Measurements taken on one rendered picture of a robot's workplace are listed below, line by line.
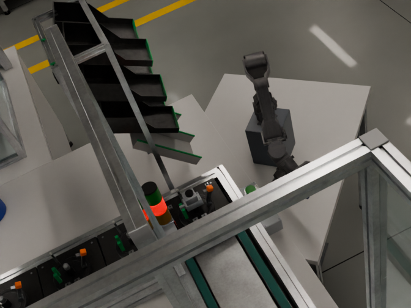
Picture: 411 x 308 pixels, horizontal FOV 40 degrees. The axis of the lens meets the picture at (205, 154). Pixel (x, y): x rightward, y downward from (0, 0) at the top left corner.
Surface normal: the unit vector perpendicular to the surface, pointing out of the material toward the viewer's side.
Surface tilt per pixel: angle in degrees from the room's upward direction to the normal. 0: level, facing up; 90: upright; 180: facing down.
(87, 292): 0
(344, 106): 0
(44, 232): 0
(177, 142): 45
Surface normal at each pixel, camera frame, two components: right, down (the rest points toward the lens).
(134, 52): 0.19, -0.72
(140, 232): 0.39, 0.62
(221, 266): -0.23, -0.65
